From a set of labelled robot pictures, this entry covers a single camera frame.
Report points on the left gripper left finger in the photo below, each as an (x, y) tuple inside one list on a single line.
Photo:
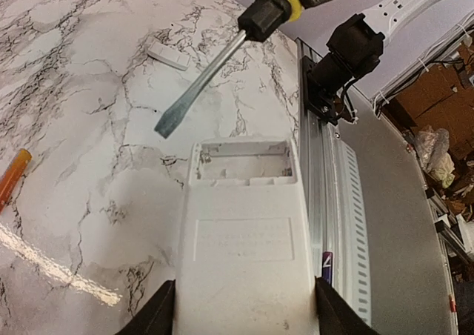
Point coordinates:
[(156, 316)]

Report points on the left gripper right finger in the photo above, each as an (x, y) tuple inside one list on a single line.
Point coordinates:
[(335, 316)]

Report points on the yellow handled screwdriver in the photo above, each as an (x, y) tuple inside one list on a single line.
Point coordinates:
[(256, 24)]

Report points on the purple blue battery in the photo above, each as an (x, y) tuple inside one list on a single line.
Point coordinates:
[(327, 267)]

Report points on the white remote control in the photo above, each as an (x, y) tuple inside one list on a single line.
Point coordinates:
[(245, 264)]

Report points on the white battery cover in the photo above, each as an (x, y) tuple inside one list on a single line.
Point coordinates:
[(168, 56)]

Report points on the orange black battery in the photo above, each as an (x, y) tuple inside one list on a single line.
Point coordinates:
[(12, 175)]

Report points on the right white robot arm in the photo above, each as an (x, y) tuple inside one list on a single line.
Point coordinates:
[(356, 46)]

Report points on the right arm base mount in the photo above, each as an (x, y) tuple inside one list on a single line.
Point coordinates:
[(326, 98)]

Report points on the front aluminium frame rail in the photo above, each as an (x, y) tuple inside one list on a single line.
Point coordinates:
[(368, 203)]

